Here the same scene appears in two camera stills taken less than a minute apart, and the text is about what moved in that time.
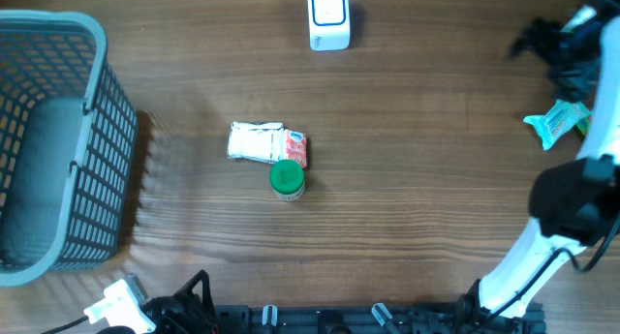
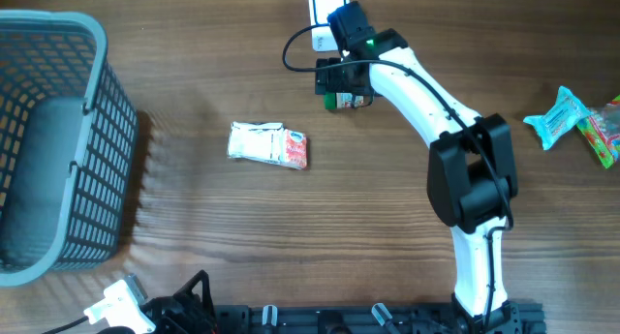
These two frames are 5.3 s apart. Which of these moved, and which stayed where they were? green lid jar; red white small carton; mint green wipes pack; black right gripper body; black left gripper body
Moved: green lid jar; black right gripper body
Stayed: red white small carton; mint green wipes pack; black left gripper body
